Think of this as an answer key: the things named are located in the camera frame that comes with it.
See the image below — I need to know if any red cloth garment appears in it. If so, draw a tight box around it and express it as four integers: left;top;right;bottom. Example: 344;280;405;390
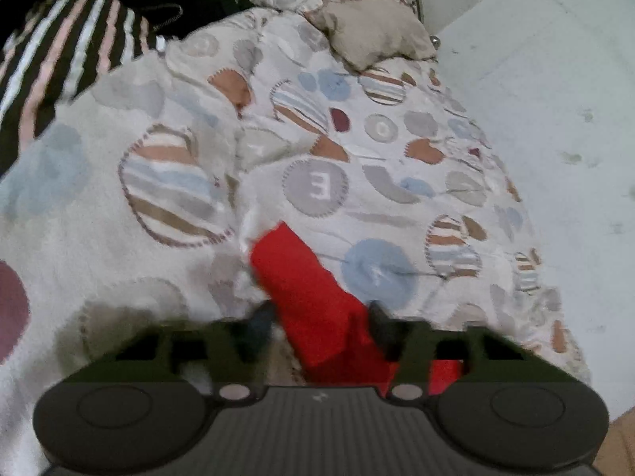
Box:
248;222;464;388

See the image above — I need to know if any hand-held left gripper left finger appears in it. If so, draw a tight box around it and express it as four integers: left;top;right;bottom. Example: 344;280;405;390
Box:
113;300;275;399

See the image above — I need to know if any circle patterned bed blanket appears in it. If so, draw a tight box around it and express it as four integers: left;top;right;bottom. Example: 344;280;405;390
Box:
0;10;592;476

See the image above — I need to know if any black white pink striped blanket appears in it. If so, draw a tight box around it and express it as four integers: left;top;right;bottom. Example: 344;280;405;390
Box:
0;0;165;172

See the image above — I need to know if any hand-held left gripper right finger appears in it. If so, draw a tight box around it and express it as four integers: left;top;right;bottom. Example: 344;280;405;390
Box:
368;301;523;399

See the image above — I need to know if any beige pillow with patterned frill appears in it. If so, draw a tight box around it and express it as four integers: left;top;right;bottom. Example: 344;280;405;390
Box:
241;0;440;72

